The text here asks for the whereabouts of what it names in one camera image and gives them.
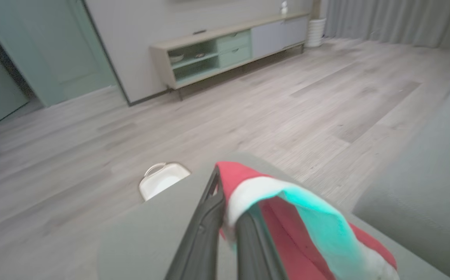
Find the wooden pale green tv cabinet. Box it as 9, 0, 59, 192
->
150, 12, 312, 101

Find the pale green door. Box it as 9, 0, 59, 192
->
0, 0, 119, 135

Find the red jersey with number 23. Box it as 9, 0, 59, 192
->
215, 161, 401, 280

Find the grey pleated curtain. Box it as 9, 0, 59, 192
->
320, 0, 450, 54

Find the white laundry basket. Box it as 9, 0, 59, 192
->
138, 162, 192, 202

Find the grey sofa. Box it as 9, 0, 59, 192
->
97, 152, 450, 280

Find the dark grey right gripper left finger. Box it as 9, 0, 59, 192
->
165, 167, 225, 280

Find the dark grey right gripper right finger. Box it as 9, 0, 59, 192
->
234, 213, 288, 280

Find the white ribbed round bin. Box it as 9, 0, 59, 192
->
305, 17, 327, 48

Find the grey sofa section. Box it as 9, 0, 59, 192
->
352, 58, 450, 280

